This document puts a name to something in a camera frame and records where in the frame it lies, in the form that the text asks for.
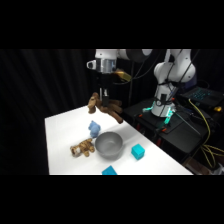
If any green base light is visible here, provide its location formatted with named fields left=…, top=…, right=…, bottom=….
left=142, top=99, right=177, bottom=127

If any brown plush deer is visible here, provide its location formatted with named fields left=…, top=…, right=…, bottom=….
left=86, top=92, right=125, bottom=125

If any black curtain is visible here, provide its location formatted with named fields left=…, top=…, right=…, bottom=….
left=0, top=49, right=224, bottom=176

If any teal cube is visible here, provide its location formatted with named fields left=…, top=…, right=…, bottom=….
left=101, top=165, right=119, bottom=176
left=130, top=143, right=146, bottom=161

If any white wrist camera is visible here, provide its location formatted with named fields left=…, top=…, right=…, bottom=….
left=86, top=59, right=98, bottom=71

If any brass-coloured wrist connector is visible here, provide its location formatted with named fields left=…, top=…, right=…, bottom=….
left=113, top=68, right=133, bottom=83

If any black robot stand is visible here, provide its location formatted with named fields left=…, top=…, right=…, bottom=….
left=122, top=97, right=224, bottom=165

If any yellow cable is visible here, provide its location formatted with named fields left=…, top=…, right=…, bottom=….
left=187, top=97, right=224, bottom=169

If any tan striped plush tiger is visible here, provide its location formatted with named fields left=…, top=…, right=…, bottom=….
left=69, top=137, right=97, bottom=159

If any black laptop with lit keyboard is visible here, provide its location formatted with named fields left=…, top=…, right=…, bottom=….
left=179, top=85, right=224, bottom=109

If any grey bowl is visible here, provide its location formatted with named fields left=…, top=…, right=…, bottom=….
left=94, top=130, right=124, bottom=160

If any blue plush toy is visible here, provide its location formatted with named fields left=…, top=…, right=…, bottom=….
left=87, top=120, right=102, bottom=139

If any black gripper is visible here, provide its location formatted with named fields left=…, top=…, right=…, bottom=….
left=98, top=70, right=116, bottom=108

